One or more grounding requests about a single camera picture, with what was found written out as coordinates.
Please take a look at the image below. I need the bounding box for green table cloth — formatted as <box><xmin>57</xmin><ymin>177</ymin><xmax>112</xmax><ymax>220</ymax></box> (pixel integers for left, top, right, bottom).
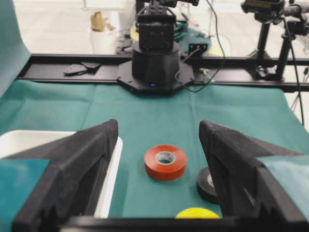
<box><xmin>0</xmin><ymin>80</ymin><xmax>309</xmax><ymax>218</ymax></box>

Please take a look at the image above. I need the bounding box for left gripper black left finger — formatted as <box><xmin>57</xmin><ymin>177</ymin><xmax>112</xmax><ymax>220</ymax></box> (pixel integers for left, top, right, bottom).
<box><xmin>12</xmin><ymin>119</ymin><xmax>118</xmax><ymax>232</ymax></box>

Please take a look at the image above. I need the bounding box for red tape roll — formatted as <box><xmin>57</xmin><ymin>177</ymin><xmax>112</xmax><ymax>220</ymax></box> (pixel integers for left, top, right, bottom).
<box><xmin>144</xmin><ymin>145</ymin><xmax>187</xmax><ymax>181</ymax></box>

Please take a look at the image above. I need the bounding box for black camera stand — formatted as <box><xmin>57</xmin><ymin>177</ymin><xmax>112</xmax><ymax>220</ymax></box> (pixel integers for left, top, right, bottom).
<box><xmin>240</xmin><ymin>0</ymin><xmax>309</xmax><ymax>82</ymax></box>

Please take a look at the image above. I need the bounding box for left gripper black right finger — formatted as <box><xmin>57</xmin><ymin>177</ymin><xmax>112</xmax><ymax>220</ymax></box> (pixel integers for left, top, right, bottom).
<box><xmin>199</xmin><ymin>120</ymin><xmax>309</xmax><ymax>232</ymax></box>

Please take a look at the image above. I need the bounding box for black cable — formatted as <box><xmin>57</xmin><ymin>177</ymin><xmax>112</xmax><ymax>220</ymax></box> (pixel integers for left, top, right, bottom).
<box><xmin>174</xmin><ymin>0</ymin><xmax>227</xmax><ymax>93</ymax></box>

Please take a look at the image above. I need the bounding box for white plastic case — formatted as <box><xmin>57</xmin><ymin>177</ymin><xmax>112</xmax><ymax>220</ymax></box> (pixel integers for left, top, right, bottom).
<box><xmin>0</xmin><ymin>130</ymin><xmax>123</xmax><ymax>218</ymax></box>

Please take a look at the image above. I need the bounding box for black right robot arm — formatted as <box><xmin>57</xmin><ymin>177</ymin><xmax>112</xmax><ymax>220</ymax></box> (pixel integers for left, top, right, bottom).
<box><xmin>117</xmin><ymin>0</ymin><xmax>195</xmax><ymax>93</ymax></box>

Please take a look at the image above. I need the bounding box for black aluminium frame rail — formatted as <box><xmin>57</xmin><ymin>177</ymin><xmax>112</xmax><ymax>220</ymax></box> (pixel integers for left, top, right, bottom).
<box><xmin>17</xmin><ymin>55</ymin><xmax>309</xmax><ymax>93</ymax></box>

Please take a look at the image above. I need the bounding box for white bucket with cardboard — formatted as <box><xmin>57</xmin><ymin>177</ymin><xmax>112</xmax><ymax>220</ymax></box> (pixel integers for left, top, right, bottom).
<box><xmin>90</xmin><ymin>11</ymin><xmax>116</xmax><ymax>55</ymax></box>

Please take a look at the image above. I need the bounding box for black tape roll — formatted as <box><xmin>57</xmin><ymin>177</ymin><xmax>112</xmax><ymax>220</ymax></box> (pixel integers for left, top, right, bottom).
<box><xmin>197</xmin><ymin>167</ymin><xmax>218</xmax><ymax>204</ymax></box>

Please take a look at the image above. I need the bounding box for yellow tape roll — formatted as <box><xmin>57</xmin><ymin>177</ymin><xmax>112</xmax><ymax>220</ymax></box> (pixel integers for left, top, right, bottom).
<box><xmin>175</xmin><ymin>207</ymin><xmax>221</xmax><ymax>219</ymax></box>

